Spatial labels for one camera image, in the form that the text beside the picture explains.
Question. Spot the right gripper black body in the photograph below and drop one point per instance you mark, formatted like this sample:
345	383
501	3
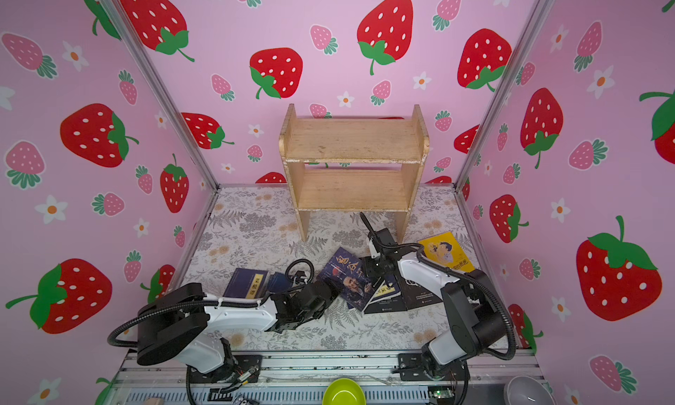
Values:
377	244

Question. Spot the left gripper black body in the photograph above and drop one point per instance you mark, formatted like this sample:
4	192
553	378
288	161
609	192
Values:
332	297

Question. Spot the navy book yellow label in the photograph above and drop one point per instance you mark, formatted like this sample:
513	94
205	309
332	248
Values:
387	299

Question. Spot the dark blue portrait cover book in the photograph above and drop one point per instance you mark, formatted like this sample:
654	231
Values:
346	272

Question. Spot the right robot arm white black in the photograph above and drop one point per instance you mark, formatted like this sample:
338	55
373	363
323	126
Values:
478	321

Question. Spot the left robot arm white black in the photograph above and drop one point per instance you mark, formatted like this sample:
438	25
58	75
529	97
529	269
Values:
180	325

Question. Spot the black antler cover book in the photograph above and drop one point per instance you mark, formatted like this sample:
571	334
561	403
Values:
415	296

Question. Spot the purple-navy book yellow label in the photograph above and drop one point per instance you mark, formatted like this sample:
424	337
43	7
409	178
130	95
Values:
246	284

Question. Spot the yellow cartoon cover book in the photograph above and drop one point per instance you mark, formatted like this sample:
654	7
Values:
446	251

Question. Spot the green bowl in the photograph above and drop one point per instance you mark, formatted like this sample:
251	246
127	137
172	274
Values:
344	392

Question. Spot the wooden two-tier shelf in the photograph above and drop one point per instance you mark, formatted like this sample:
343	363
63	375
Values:
354	165

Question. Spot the grey bowl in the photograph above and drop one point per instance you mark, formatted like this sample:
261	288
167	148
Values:
527	391

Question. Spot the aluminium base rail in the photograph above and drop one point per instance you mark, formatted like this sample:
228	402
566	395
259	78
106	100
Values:
386	377

